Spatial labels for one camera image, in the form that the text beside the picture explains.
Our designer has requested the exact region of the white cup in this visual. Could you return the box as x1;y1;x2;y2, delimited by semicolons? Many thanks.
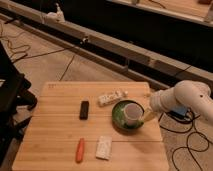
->
123;103;143;126

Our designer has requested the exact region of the green bowl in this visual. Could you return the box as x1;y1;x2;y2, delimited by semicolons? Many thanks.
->
112;100;145;130

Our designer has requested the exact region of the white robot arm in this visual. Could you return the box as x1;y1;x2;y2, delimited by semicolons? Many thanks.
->
146;80;213;125

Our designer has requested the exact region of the white object on ledge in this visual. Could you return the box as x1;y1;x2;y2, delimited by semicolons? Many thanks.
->
46;3;65;22

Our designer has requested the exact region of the black chair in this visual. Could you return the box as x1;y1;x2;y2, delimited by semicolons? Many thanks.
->
0;42;37;166

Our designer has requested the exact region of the blue box on floor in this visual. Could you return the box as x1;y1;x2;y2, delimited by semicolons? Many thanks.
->
171;106;188;118

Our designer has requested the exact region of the black rectangular block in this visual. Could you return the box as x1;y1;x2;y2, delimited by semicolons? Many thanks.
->
79;101;89;120

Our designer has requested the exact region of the black floor cable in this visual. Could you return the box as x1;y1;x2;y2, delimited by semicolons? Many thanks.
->
159;109;213;171

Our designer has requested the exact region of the white power strip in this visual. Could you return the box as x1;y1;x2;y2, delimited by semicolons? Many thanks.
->
98;90;128;106

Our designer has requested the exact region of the orange carrot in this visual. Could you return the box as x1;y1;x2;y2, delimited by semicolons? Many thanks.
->
75;138;85;163

